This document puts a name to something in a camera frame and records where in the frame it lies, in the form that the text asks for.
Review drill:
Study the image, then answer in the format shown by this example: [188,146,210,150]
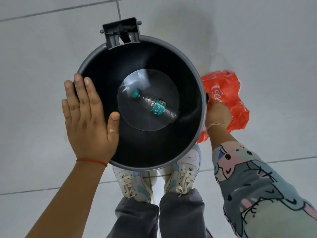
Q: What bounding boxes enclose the person's right hand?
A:
[204,97,233,133]

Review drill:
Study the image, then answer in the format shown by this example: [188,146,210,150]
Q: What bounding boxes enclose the person's left hand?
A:
[61,73,121,165]

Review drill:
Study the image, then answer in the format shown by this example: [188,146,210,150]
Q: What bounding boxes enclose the red plastic wrapper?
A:
[197,69,250,144]

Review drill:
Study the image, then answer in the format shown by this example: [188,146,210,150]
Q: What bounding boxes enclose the clear bottle teal label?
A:
[131,88,180,121]

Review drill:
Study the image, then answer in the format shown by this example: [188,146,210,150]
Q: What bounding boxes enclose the black round trash bin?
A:
[74,17,210,172]

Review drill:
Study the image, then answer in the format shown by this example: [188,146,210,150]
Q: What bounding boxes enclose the person's left forearm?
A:
[24,160,108,238]

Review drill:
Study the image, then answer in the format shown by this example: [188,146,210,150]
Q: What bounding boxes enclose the person's right forearm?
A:
[207,124,239,153]

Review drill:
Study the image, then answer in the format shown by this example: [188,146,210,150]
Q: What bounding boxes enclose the pastel right sneaker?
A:
[163,143,202,196]

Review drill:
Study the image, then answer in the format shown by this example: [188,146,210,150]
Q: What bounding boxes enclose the pastel sneaker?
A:
[113,165,154,204]
[163,143,202,196]

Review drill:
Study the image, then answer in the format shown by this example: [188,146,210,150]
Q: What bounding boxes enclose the pastel left sneaker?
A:
[113,165,154,204]

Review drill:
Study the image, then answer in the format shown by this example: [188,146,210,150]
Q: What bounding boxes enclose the colourful cartoon print shirt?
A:
[212,141,317,238]

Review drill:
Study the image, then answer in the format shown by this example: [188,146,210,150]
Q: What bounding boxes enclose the grey trousers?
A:
[106,188,213,238]

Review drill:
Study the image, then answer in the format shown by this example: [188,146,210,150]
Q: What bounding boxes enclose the pink thread bracelet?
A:
[206,122,227,133]

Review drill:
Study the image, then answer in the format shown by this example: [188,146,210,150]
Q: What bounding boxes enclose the red string bracelet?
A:
[76,158,108,167]

